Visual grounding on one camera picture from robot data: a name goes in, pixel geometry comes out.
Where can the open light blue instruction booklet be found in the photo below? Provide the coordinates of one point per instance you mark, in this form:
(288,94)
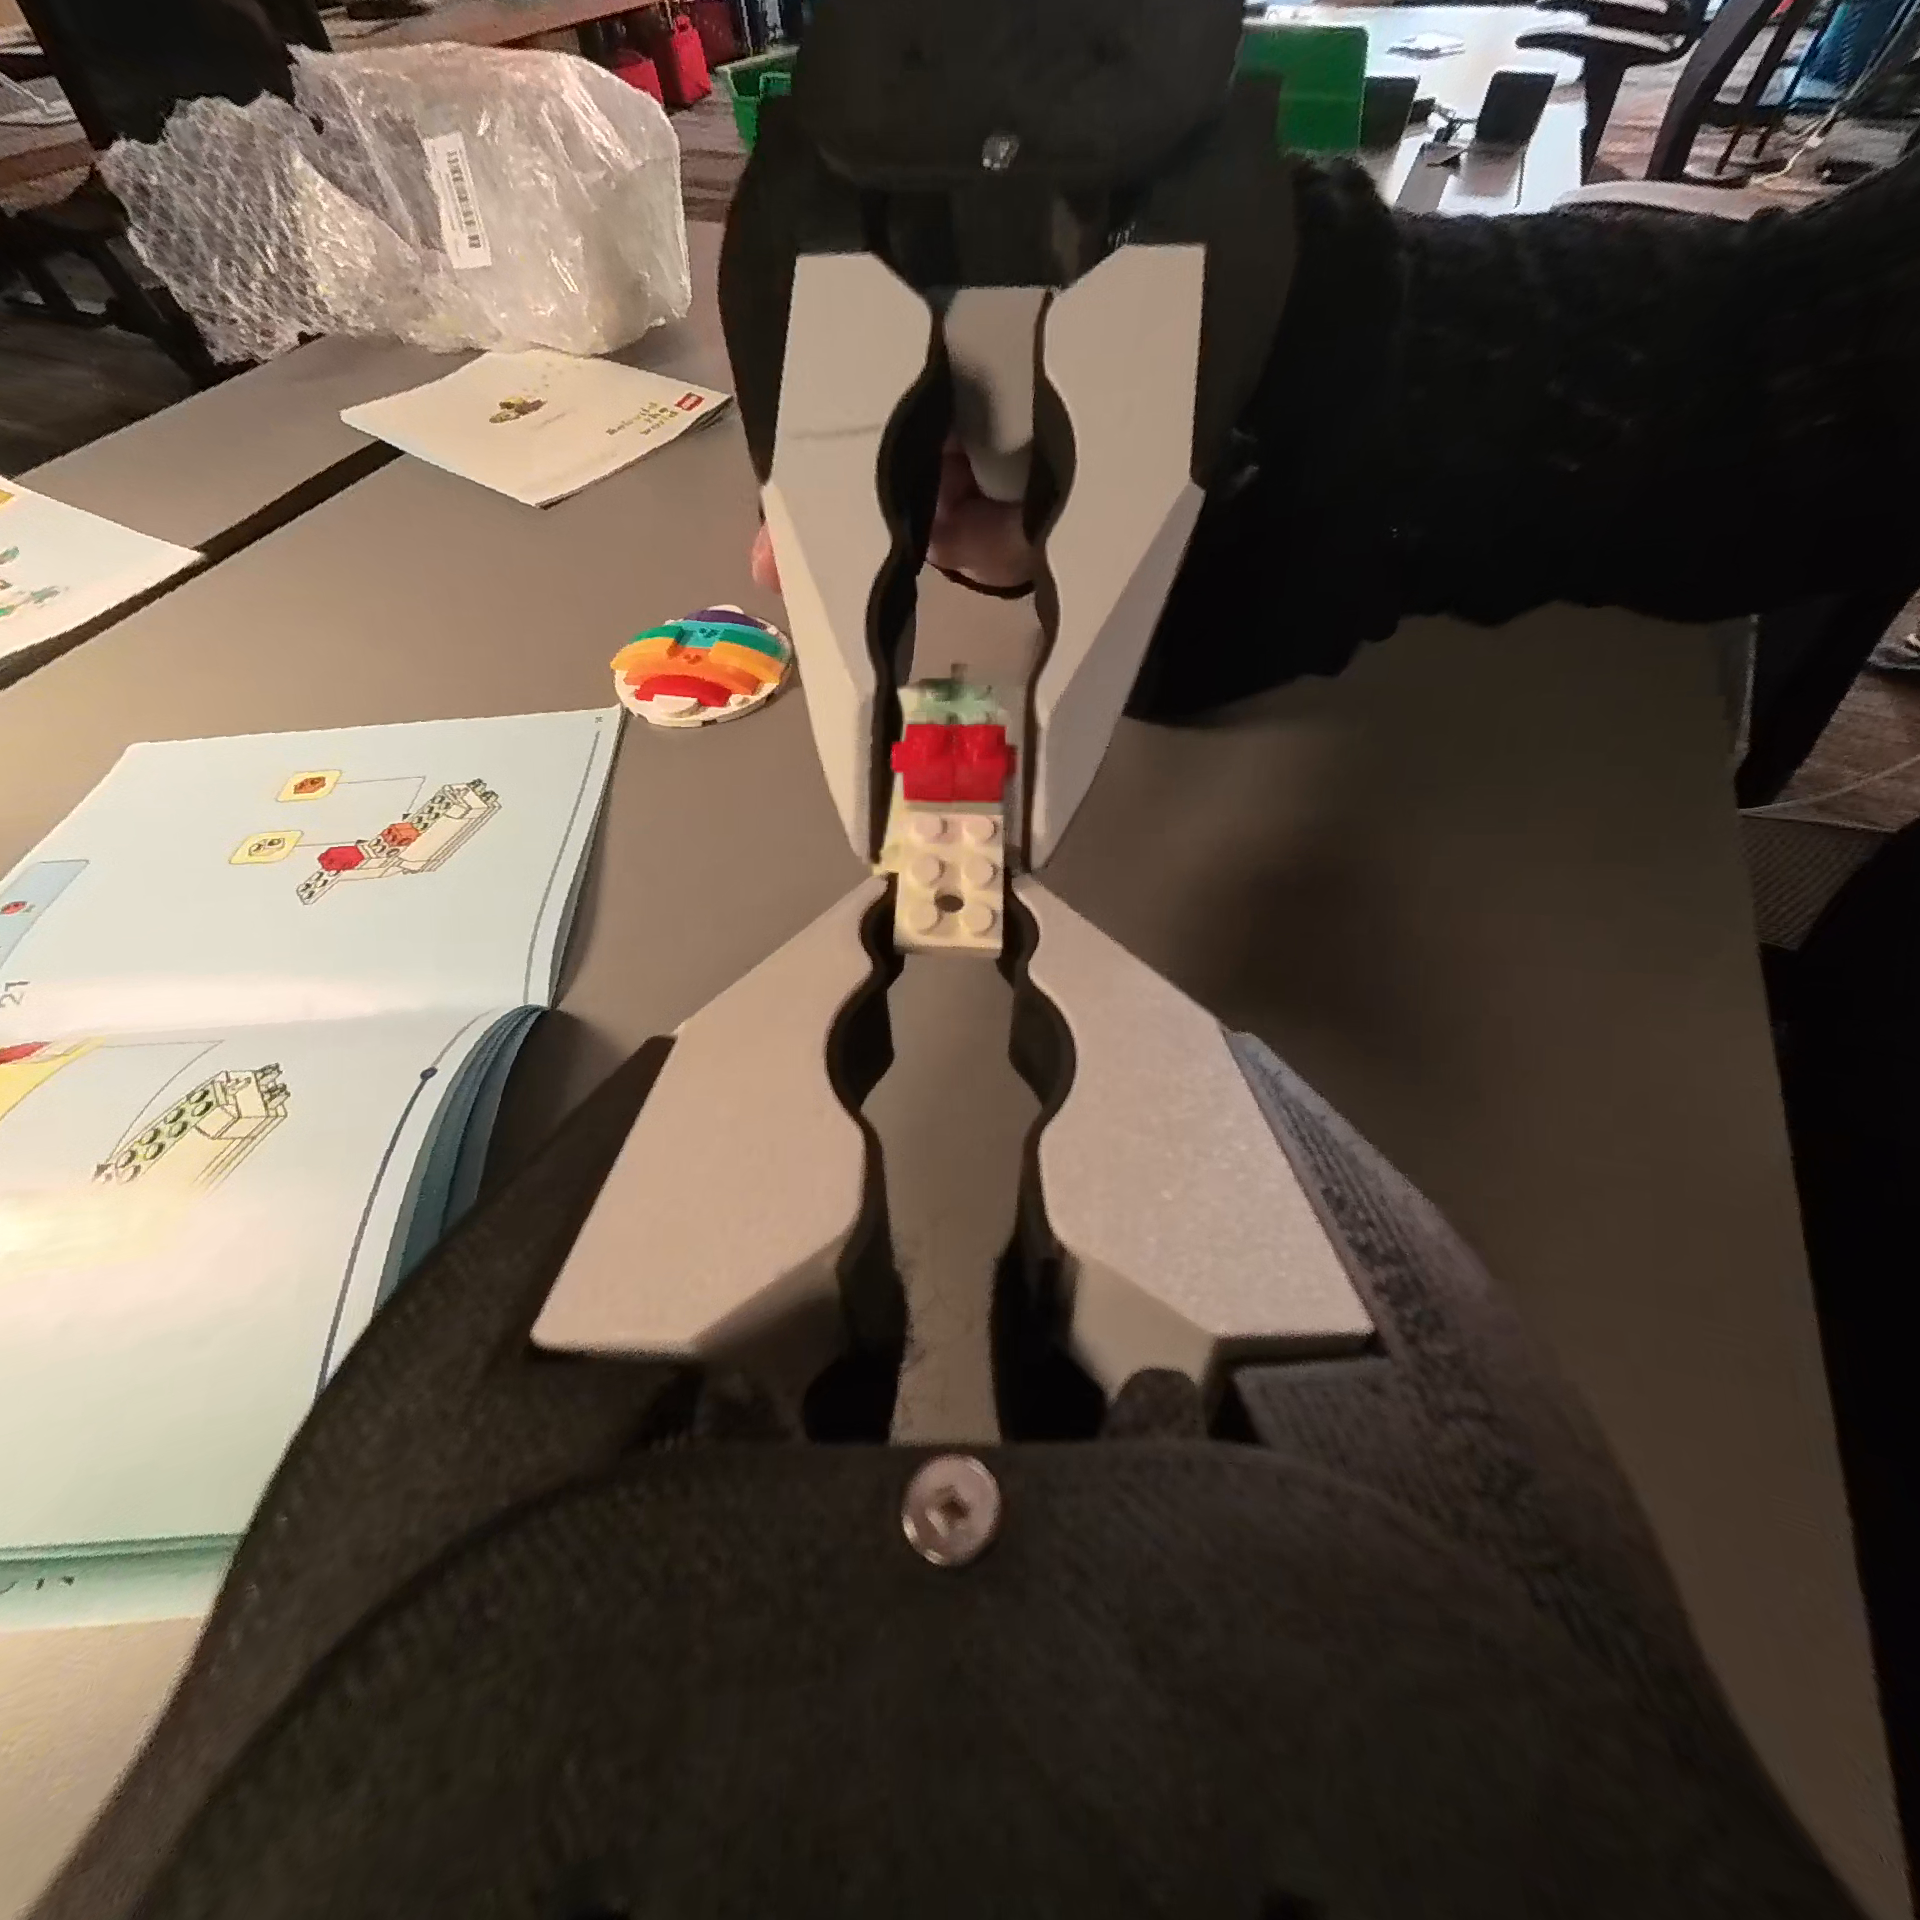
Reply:
(270,1140)

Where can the clear bubble wrap bag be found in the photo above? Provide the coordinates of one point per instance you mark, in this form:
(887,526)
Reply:
(405,195)

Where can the green plastic bin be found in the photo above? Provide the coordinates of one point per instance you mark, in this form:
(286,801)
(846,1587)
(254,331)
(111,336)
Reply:
(1305,82)

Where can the person's dark clothed leg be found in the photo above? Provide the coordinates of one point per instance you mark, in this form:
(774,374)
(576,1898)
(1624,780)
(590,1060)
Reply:
(1862,1348)

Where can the red basket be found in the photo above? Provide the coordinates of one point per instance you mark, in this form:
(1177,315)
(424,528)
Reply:
(677,62)

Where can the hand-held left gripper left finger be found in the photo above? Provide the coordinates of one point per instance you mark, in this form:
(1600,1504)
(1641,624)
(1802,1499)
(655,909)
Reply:
(705,1184)

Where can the white lego build red top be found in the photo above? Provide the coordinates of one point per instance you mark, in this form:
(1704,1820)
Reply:
(953,854)

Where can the person's right hand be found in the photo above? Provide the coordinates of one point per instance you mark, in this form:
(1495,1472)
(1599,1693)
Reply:
(990,539)

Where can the black office chair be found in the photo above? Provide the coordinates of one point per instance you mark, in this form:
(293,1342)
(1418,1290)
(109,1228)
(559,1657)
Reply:
(1652,60)

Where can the illustrated instruction leaflet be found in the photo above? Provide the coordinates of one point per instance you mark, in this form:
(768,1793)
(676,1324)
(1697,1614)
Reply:
(77,563)

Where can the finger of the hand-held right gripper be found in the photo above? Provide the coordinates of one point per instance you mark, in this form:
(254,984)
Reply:
(833,451)
(1141,451)

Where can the round rainbow lego disc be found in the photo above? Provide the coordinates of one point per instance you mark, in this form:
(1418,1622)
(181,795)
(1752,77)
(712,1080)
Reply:
(697,668)

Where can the closed white instruction booklet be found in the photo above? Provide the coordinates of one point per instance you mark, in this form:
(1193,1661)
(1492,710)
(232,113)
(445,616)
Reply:
(524,420)

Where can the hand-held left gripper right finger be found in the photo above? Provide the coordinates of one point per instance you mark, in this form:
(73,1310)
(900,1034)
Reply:
(1200,1184)

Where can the person's right forearm black sleeve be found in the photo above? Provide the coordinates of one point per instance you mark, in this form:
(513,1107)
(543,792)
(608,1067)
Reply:
(1576,434)

